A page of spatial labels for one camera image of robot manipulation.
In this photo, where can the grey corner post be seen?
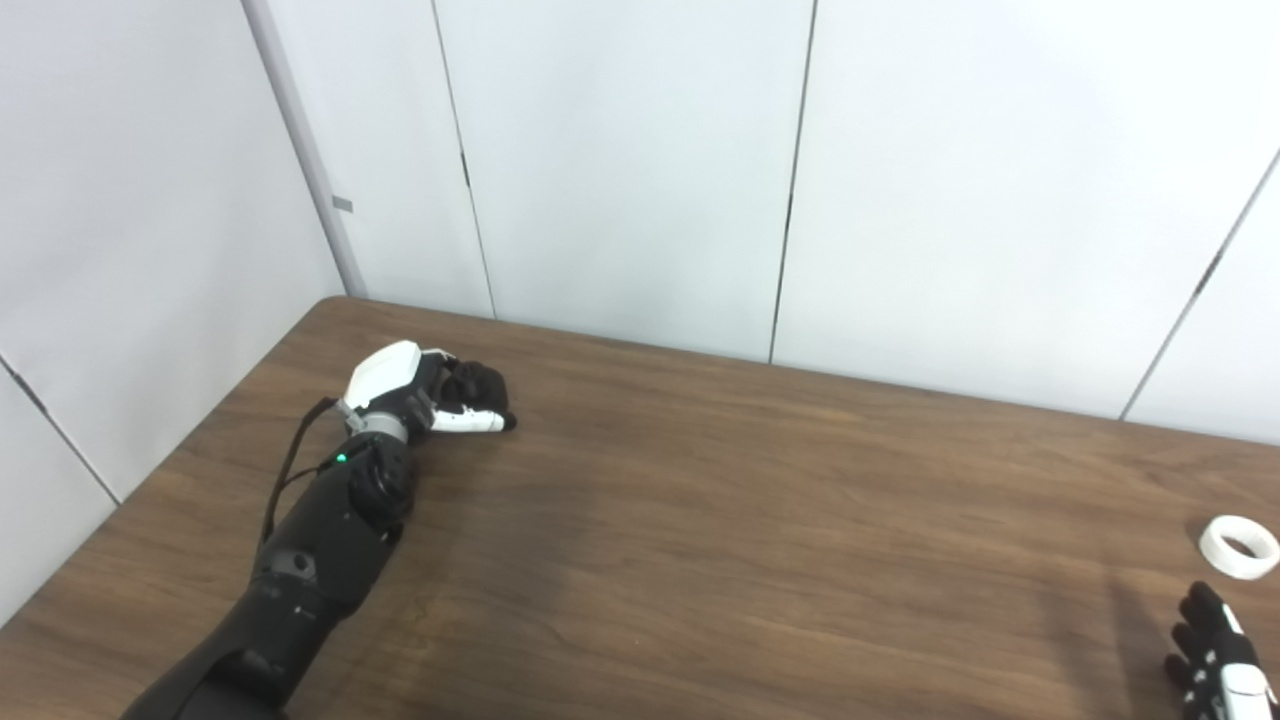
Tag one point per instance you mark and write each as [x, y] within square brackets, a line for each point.
[300, 140]

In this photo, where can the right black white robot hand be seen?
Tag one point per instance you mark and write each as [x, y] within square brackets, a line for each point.
[1225, 670]

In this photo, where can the round black part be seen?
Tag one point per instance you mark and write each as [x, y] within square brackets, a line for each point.
[480, 385]

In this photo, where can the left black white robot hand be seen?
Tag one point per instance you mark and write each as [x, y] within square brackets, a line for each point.
[385, 372]

